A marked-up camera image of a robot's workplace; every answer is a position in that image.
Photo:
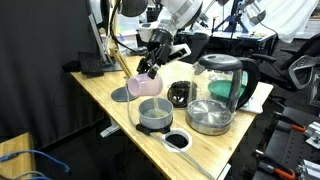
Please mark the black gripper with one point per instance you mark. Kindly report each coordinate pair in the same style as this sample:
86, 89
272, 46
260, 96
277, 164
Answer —
160, 51

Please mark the pink plastic cup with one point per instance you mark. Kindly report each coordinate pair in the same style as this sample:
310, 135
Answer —
145, 86

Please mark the black glass pot lid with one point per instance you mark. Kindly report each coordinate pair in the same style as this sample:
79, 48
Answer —
180, 95

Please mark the yellow grains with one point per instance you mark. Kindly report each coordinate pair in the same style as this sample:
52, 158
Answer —
156, 114

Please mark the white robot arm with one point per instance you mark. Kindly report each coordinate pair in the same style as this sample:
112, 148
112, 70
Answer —
181, 10

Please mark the white box with blue tape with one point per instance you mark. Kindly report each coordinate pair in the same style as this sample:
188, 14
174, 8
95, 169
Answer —
131, 39

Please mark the wooden desk lamp black shade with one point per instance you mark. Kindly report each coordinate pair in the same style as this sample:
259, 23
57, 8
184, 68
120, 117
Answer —
120, 95

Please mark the clear plastic storage bin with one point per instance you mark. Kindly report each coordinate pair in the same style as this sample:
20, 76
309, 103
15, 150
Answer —
128, 23

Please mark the black computer monitor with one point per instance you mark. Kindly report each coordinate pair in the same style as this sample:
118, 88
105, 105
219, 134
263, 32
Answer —
98, 40

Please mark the black flat box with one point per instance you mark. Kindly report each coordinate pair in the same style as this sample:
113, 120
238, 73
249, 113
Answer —
90, 65

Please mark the green plastic plate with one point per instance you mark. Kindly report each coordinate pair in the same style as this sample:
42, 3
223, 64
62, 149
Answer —
220, 89

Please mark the black computer mouse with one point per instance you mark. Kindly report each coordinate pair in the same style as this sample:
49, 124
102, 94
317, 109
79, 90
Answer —
70, 66

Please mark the white kitchen scale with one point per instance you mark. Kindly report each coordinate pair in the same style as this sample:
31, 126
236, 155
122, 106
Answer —
255, 105

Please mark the white cloth sheet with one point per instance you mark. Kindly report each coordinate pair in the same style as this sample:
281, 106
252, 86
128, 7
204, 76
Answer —
286, 16

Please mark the black office chair gray back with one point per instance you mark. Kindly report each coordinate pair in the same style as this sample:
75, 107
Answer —
300, 66

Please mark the black perforated platform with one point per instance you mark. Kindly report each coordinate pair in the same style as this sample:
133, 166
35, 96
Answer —
286, 146

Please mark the small wooden side table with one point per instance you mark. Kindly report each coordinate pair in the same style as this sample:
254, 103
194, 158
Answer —
16, 156

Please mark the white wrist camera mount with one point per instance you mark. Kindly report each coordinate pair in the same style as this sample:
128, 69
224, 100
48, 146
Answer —
181, 52

